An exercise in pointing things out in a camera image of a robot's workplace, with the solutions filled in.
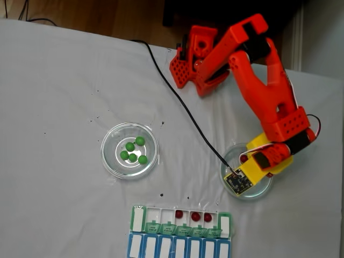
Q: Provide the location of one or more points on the red round pill ball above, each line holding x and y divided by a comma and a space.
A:
179, 214
243, 158
207, 217
269, 175
195, 216

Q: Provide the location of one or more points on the weekly pill organizer box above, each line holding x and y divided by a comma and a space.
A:
177, 242

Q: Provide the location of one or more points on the clear glass bowl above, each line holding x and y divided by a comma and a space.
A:
258, 192
129, 172

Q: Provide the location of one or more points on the green round pill ball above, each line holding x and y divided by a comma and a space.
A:
130, 146
140, 140
142, 159
124, 155
132, 157

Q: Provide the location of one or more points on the black furniture piece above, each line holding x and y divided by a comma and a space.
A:
282, 8

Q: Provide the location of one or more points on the white table cloth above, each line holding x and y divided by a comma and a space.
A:
53, 80

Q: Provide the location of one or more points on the black camera circuit board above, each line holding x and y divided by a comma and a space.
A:
237, 184

